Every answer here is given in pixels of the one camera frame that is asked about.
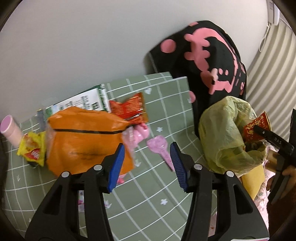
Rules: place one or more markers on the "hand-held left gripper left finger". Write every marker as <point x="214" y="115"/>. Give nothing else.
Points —
<point x="116" y="166"/>

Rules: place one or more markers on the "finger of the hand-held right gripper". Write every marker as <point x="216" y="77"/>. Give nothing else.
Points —
<point x="266" y="135"/>

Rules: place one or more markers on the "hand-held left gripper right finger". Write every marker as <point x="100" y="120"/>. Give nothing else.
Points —
<point x="178" y="166"/>

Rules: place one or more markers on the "red and gold packet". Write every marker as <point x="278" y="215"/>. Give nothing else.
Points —
<point x="251" y="129"/>

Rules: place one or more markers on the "pink purple wrapper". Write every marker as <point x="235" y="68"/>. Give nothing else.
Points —
<point x="158" y="144"/>

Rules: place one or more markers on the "orange snack bag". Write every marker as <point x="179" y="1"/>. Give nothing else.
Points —
<point x="81" y="143"/>

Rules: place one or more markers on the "yellow-green plastic bag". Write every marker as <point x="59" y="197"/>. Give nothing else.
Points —
<point x="219" y="139"/>

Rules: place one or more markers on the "red snack packet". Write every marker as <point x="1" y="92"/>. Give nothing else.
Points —
<point x="129" y="106"/>

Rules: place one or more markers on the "yellow snack packet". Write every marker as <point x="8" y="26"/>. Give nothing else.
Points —
<point x="32" y="146"/>

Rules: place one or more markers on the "person's right hand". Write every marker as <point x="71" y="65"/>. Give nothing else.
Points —
<point x="290" y="173"/>

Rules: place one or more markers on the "green grid blanket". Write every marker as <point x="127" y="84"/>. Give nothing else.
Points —
<point x="148" y="185"/>

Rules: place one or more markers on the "yellow paper envelope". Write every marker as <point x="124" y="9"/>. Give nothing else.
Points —
<point x="252" y="183"/>

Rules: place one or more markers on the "pink plastic toy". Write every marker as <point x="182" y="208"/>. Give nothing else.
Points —
<point x="141" y="133"/>

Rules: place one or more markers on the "striped curtain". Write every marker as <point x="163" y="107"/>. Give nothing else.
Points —
<point x="272" y="88"/>

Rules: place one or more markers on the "dark red clothing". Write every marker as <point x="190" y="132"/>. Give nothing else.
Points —
<point x="282" y="222"/>

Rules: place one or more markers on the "green and white carton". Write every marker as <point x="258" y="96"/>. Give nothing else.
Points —
<point x="85" y="99"/>

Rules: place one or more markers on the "black cloth with pink print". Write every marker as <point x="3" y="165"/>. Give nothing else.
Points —
<point x="222" y="58"/>

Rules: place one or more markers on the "pink cylindrical bottle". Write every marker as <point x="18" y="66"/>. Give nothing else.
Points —
<point x="11" y="129"/>

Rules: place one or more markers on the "white wall device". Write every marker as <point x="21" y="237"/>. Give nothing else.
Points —
<point x="274" y="11"/>

